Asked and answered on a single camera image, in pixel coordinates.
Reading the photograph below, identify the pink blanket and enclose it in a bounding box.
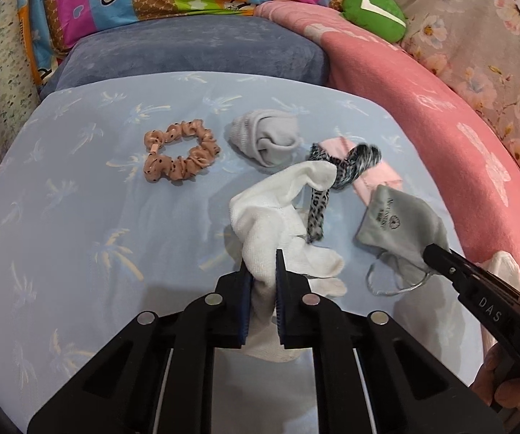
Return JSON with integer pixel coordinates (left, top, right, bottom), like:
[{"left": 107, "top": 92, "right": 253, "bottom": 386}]
[{"left": 253, "top": 1, "right": 520, "bottom": 273}]

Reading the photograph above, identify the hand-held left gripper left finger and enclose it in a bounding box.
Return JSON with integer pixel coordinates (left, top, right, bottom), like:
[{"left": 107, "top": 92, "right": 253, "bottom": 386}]
[{"left": 27, "top": 258, "right": 256, "bottom": 434}]

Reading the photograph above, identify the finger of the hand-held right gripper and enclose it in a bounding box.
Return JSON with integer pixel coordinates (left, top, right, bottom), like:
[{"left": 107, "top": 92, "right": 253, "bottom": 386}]
[{"left": 423, "top": 243, "right": 487, "bottom": 291}]

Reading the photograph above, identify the peach dotted scrunchie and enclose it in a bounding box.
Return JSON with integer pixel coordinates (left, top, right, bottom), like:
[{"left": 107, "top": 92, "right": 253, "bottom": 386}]
[{"left": 143, "top": 119, "right": 221, "bottom": 186}]

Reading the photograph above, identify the green cushion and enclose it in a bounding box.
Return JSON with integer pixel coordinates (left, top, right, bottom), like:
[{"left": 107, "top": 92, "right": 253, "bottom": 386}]
[{"left": 341, "top": 0, "right": 408, "bottom": 44}]

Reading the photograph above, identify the rolled grey sock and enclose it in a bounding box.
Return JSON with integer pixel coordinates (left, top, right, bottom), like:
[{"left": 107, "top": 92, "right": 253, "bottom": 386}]
[{"left": 226, "top": 109, "right": 301, "bottom": 169}]

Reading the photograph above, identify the leopard print hair band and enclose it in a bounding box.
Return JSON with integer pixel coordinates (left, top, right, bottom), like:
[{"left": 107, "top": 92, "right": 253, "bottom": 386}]
[{"left": 305, "top": 142, "right": 384, "bottom": 244}]

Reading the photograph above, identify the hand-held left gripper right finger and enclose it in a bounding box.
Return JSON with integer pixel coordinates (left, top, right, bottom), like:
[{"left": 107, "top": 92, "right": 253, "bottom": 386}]
[{"left": 274, "top": 248, "right": 505, "bottom": 434}]

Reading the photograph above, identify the person's right hand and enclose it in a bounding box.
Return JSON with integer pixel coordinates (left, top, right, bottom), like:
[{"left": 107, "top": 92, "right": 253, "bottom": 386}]
[{"left": 472, "top": 344, "right": 520, "bottom": 410}]

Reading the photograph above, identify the pink cloth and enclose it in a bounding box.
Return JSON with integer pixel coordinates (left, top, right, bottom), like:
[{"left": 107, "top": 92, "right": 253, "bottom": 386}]
[{"left": 318, "top": 136, "right": 403, "bottom": 204}]

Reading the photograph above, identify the white sock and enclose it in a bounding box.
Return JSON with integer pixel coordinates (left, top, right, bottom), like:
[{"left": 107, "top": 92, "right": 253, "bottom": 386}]
[
  {"left": 229, "top": 162, "right": 338, "bottom": 363},
  {"left": 287, "top": 221, "right": 348, "bottom": 299}
]

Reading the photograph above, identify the grey floral cloth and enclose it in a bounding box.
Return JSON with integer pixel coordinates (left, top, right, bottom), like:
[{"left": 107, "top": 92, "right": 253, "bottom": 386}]
[{"left": 368, "top": 0, "right": 520, "bottom": 182}]

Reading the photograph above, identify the blue-grey cushion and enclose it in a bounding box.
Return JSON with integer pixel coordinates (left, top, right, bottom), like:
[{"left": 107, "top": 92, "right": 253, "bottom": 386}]
[{"left": 38, "top": 16, "right": 331, "bottom": 101}]

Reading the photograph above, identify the grey drawstring pouch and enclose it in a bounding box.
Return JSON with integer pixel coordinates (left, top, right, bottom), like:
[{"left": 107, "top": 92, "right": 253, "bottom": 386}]
[{"left": 354, "top": 184, "right": 451, "bottom": 298}]

